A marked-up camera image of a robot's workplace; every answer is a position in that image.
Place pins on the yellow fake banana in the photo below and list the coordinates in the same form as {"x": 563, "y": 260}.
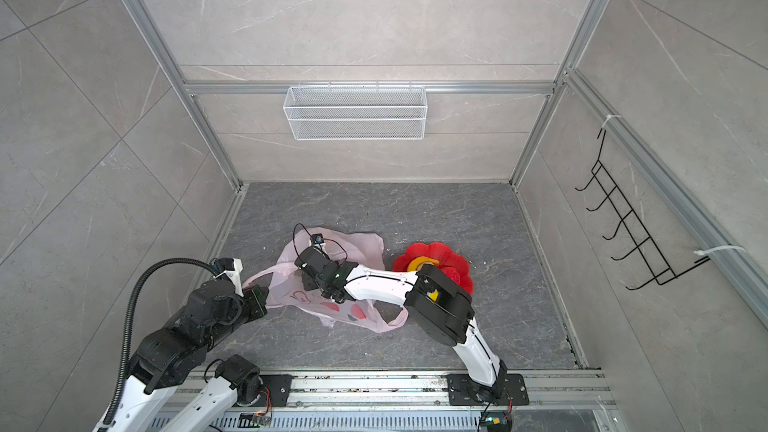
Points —
{"x": 417, "y": 263}

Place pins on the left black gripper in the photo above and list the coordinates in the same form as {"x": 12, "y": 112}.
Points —
{"x": 256, "y": 301}

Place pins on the red flower-shaped plate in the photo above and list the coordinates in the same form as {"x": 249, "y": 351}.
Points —
{"x": 441, "y": 252}

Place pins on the pink printed plastic bag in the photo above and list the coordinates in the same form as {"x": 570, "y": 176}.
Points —
{"x": 286, "y": 289}

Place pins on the white wire mesh basket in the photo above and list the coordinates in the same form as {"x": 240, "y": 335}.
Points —
{"x": 359, "y": 112}

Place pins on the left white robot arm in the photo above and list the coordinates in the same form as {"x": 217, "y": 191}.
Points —
{"x": 149, "y": 376}

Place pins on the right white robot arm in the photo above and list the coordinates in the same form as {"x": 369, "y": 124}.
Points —
{"x": 439, "y": 305}

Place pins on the black wire hook rack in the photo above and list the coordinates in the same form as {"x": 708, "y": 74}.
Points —
{"x": 657, "y": 268}

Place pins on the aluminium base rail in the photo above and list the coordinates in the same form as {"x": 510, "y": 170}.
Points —
{"x": 574, "y": 400}

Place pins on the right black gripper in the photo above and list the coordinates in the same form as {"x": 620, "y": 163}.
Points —
{"x": 307, "y": 283}

